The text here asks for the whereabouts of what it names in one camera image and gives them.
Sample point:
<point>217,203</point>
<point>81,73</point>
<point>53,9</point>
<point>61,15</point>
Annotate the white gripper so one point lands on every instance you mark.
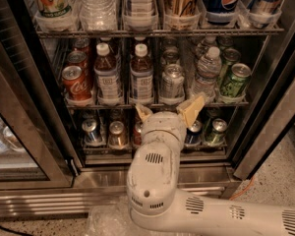
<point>163,122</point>

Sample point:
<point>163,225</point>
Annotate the silver 7up can front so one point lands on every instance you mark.
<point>172,81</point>

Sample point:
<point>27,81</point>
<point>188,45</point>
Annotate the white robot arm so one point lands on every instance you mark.
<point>156,203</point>

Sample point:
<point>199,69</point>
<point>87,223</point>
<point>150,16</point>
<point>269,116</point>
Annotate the red can bottom shelf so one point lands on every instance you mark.
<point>137,133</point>

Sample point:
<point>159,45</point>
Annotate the blue pepsi can bottom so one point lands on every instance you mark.
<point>193,136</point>

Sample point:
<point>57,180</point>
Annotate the green can bottom shelf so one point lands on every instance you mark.
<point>215,131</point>

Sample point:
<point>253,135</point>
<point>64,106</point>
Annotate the silver can second row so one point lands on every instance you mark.
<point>170,56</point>

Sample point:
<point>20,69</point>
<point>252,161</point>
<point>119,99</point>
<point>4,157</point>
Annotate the gold can bottom shelf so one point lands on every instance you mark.
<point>117,134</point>

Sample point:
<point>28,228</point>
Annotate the clear water bottle middle shelf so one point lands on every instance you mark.
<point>207,70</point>

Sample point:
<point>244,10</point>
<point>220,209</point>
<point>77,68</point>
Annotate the clear water bottle shelf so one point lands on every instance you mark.
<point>207,70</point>
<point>98,15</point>

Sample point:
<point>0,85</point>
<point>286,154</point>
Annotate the green can front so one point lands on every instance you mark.
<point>235,80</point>

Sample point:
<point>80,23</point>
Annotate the blue can bottom left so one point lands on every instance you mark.
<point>91,129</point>

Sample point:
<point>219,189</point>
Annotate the red coca-cola can front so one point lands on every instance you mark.
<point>76,83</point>

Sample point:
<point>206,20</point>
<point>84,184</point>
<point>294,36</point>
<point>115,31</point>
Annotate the red coca-cola can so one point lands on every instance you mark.
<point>82,44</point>
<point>79,58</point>
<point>76,83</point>

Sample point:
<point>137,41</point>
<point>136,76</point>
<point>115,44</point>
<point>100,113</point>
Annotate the white labelled bottle top shelf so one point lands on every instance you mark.
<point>139,13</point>

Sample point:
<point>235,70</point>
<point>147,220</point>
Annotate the steel fridge door right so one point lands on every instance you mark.
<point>273,128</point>

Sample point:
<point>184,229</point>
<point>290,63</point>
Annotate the pepsi bottle top shelf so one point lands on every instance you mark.
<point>220,12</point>

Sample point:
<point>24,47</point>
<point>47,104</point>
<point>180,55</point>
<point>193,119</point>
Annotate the clear water bottle top shelf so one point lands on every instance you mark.
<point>98,15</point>

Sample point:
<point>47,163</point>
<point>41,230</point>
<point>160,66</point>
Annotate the glass fridge door left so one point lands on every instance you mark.
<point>32,104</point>

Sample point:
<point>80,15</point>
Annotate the red bull can top shelf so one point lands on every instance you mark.
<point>262,13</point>

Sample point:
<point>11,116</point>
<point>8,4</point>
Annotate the brown tea bottle right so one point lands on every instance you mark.
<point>141,73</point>

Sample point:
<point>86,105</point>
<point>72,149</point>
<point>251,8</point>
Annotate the brown tea bottle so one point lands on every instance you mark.
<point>141,73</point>
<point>106,72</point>

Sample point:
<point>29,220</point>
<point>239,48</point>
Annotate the brown tea bottle left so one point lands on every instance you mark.
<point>106,72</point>

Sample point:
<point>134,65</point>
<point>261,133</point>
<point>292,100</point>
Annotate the clear plastic wrap bundle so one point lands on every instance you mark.
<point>111,220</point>

